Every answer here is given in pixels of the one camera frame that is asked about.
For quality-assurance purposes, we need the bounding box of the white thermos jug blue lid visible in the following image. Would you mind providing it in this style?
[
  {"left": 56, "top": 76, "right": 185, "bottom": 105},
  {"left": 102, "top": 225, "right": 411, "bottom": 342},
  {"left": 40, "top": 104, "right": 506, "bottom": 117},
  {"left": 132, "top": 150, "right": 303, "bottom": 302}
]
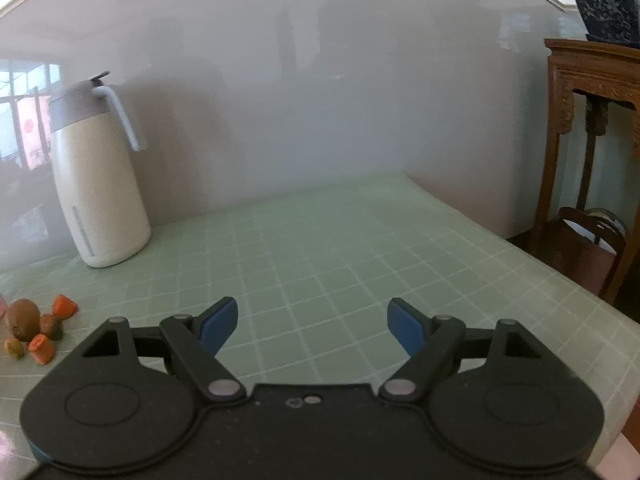
[{"left": 47, "top": 71, "right": 152, "bottom": 268}]

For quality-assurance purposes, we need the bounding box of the brown wooden plant stand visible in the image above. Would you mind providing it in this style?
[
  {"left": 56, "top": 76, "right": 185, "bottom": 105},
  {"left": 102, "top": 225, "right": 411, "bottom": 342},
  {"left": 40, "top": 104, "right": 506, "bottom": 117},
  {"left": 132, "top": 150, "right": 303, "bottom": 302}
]
[{"left": 530, "top": 37, "right": 640, "bottom": 306}]

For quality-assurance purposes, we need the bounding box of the green checked tablecloth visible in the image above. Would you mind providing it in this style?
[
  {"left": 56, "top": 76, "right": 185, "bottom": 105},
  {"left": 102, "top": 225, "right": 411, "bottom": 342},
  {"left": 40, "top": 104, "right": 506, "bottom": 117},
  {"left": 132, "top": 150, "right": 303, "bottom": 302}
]
[{"left": 0, "top": 170, "right": 640, "bottom": 461}]

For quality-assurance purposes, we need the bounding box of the orange carrot piece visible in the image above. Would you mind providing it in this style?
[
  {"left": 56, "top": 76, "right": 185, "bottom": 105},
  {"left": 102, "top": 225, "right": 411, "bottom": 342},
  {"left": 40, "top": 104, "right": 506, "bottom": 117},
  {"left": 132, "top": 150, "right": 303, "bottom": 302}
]
[
  {"left": 52, "top": 294, "right": 78, "bottom": 318},
  {"left": 28, "top": 334, "right": 54, "bottom": 365}
]

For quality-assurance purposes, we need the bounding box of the brown kiwi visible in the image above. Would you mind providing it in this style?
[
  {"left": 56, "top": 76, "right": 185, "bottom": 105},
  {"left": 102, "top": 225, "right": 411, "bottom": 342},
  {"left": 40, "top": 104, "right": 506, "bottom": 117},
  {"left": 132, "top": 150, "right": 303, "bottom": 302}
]
[{"left": 5, "top": 298, "right": 42, "bottom": 341}]

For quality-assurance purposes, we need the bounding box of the reddish brown chestnut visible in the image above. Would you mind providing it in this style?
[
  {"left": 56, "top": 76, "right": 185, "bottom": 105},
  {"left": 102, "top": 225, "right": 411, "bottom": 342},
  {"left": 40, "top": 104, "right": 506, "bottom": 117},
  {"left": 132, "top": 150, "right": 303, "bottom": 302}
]
[{"left": 39, "top": 313, "right": 65, "bottom": 341}]

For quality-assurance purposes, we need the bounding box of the dark patterned plant pot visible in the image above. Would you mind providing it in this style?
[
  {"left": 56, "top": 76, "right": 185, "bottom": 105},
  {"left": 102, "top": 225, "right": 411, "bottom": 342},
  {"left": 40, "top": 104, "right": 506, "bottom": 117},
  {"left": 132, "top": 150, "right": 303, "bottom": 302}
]
[{"left": 570, "top": 0, "right": 640, "bottom": 48}]

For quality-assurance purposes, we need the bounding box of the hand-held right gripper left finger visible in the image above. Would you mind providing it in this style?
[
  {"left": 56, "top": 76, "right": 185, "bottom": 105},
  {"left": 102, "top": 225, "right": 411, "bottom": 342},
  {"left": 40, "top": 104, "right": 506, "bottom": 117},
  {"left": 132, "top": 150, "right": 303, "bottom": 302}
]
[{"left": 80, "top": 296, "right": 247, "bottom": 403}]

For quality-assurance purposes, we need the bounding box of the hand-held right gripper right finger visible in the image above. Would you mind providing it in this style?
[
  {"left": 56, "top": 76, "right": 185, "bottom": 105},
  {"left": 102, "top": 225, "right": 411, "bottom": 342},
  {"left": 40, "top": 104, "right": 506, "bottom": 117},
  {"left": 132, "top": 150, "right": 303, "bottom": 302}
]
[{"left": 378, "top": 297, "right": 543, "bottom": 403}]

